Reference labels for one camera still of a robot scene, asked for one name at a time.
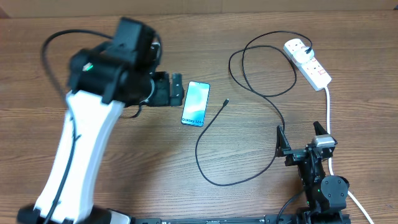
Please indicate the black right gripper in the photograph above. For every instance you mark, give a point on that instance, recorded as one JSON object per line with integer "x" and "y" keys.
{"x": 295, "y": 155}

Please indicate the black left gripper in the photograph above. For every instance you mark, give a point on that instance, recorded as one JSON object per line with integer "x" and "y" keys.
{"x": 162, "y": 98}

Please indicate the blue Galaxy smartphone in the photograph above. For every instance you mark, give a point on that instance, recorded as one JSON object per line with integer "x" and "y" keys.
{"x": 195, "y": 104}

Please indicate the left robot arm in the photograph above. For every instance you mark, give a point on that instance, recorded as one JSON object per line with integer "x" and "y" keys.
{"x": 118, "y": 73}

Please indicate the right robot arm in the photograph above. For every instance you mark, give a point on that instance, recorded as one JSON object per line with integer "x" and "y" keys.
{"x": 326, "y": 194}

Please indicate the white charger plug adapter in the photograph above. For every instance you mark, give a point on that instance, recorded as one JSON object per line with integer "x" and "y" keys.
{"x": 303, "y": 55}

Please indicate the white power strip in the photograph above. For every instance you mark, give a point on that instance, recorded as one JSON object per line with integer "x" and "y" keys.
{"x": 313, "y": 71}

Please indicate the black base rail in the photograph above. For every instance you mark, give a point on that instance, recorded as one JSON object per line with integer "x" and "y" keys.
{"x": 267, "y": 219}

